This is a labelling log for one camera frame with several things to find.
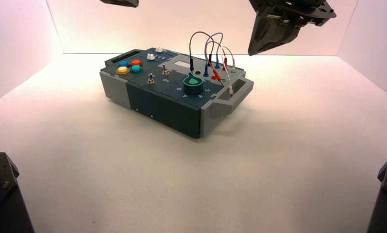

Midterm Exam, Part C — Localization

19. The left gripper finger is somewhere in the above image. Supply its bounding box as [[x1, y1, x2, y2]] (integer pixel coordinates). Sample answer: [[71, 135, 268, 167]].
[[100, 0, 139, 8]]

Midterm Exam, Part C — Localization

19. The white jumper wire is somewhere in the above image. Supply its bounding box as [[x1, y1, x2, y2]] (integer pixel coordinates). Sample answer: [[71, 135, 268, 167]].
[[220, 46, 236, 96]]

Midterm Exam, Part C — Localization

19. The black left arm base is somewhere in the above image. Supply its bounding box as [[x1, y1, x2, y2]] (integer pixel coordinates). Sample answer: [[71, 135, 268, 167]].
[[0, 152, 35, 233]]

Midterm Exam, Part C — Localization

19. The blue jumper wire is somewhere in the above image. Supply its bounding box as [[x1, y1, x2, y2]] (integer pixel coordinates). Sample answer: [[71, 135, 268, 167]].
[[203, 32, 224, 78]]

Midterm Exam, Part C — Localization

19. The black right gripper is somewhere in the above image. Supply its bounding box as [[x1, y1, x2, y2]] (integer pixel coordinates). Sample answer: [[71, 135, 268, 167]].
[[248, 0, 337, 57]]

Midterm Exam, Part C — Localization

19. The black jumper wire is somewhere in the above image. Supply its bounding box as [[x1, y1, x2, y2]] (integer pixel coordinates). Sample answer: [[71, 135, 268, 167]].
[[189, 31, 213, 72]]

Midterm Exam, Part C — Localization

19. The green teardrop rotary knob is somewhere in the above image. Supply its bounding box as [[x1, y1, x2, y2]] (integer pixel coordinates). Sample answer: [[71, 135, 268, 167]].
[[183, 72, 204, 96]]

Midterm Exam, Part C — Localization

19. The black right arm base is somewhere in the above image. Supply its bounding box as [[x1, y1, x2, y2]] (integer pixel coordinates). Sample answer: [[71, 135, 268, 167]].
[[367, 155, 387, 233]]

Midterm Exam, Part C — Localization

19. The red jumper wire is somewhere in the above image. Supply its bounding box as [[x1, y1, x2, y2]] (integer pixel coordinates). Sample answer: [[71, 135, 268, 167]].
[[206, 41, 229, 88]]

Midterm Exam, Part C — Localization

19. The grey and teal control box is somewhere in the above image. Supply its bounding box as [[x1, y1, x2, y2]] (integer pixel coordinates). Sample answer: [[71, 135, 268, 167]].
[[99, 47, 254, 139]]

